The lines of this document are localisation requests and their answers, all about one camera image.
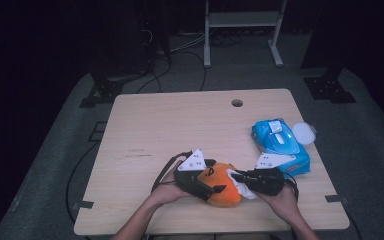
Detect white wet wipe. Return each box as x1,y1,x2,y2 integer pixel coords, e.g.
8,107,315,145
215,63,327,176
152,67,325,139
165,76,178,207
225,168,258,200

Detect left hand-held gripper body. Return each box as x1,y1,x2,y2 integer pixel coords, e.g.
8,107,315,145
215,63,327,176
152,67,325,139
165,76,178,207
173,148,216,202

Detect long black floor cable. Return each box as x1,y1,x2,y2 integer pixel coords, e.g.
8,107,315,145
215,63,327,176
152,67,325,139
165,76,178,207
65,141,99,225

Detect person's right hand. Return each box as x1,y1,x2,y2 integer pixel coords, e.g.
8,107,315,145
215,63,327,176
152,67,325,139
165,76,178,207
254,184,301,223

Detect left hand-held gripper black cable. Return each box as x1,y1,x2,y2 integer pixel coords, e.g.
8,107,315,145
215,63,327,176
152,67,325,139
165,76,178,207
150,151,194,194

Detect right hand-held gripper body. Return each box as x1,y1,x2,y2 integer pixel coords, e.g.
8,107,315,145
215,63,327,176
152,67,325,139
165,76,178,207
245,152,296,197

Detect black stand base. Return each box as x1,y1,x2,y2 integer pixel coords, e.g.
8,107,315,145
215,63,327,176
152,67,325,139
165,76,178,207
78,66,148,109
303,66,358,104

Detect right hand-held gripper black cable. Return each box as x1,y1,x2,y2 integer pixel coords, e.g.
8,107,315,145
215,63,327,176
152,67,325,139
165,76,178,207
281,171,300,201

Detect hand-held gripper black cable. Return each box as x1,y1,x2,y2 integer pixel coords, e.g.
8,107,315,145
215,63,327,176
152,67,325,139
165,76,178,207
150,151,194,194
281,171,300,201

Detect orange round fruit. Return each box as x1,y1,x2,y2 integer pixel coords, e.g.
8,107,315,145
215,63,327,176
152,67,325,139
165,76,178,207
196,161,243,208

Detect white metal stand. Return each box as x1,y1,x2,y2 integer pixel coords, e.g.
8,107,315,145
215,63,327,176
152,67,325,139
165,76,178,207
203,0,288,69

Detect blue wet wipes pack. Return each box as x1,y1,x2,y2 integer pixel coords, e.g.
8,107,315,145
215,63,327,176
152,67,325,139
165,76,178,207
250,117,318,177

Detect white floor cables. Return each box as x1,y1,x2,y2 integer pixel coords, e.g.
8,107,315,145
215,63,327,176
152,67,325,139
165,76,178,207
169,33,208,54

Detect person's left hand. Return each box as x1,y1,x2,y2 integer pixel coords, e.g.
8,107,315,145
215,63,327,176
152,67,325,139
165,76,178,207
149,162,193,207

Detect black tape strip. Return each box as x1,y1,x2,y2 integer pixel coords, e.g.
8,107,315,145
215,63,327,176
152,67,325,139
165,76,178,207
71,200,95,210

